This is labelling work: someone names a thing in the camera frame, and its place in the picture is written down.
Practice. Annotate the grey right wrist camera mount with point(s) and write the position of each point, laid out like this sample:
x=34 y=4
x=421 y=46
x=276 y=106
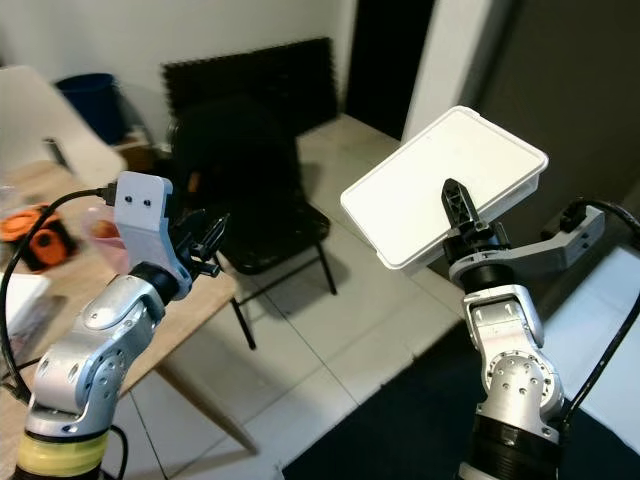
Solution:
x=560 y=245

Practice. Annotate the orange and black device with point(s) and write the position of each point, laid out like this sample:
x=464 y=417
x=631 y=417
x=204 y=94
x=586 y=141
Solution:
x=25 y=225

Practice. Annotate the white plastic chair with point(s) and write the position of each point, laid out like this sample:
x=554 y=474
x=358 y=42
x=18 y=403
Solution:
x=40 y=120

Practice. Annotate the light wooden table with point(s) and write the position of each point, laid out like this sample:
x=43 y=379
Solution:
x=190 y=310

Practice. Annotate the black floor mat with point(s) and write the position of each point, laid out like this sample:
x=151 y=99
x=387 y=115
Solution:
x=390 y=430

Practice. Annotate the white lidded food container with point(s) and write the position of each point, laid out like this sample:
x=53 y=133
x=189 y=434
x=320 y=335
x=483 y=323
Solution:
x=420 y=190
x=20 y=300

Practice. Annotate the pink translucent plastic cup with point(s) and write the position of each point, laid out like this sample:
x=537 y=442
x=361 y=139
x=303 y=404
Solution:
x=105 y=250

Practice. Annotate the blue plastic bin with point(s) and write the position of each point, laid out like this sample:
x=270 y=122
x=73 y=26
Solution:
x=88 y=105

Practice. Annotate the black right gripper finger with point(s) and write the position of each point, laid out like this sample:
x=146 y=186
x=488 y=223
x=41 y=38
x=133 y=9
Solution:
x=460 y=205

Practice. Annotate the black acoustic foam panel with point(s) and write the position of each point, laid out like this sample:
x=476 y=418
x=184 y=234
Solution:
x=290 y=85

